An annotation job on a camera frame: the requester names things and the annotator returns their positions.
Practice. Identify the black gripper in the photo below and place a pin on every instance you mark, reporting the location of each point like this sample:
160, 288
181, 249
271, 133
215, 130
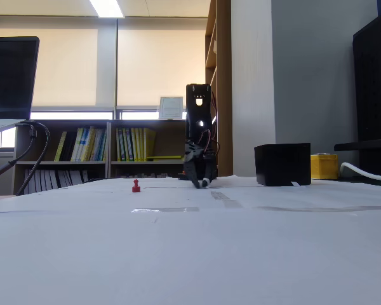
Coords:
193, 164

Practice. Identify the small red pawn piece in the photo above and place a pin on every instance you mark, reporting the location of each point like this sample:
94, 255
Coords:
136, 188

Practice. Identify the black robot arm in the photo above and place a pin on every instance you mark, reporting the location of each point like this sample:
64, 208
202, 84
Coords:
197, 127

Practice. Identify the black box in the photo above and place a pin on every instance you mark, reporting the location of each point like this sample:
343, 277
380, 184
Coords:
282, 165

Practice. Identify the yellow box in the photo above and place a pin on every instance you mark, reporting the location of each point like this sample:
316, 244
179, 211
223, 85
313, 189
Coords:
324, 166

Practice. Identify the clear tape strip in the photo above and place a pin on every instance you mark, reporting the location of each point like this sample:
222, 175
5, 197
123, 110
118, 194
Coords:
223, 198
165, 209

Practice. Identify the flat yellow book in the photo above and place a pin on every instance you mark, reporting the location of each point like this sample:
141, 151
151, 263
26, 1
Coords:
165, 157

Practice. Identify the framed white certificate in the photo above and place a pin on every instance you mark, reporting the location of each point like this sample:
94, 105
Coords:
171, 107

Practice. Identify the tall wooden bookshelf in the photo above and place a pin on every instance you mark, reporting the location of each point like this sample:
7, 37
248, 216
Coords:
223, 85

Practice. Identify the white paper sheet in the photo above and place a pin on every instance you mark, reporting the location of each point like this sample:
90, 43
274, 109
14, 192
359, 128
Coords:
289, 197
82, 198

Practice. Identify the low wooden bookshelf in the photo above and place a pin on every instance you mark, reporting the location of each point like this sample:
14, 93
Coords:
109, 143

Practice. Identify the beige roller blind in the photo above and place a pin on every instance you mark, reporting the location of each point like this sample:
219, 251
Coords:
63, 66
158, 63

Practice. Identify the black book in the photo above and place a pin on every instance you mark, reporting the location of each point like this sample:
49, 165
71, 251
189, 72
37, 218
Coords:
70, 146

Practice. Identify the leaning yellow book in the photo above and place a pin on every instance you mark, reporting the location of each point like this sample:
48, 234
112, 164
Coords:
60, 147

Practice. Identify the black metal shelf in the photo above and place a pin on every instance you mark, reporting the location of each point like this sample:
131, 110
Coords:
365, 145

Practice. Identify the ceiling light panel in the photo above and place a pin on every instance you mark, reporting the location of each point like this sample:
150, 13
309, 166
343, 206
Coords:
107, 8

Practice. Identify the black pegboard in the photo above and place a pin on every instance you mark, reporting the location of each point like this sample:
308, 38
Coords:
374, 79

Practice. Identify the black laptop screen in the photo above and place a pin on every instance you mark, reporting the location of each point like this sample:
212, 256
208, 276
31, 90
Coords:
9, 76

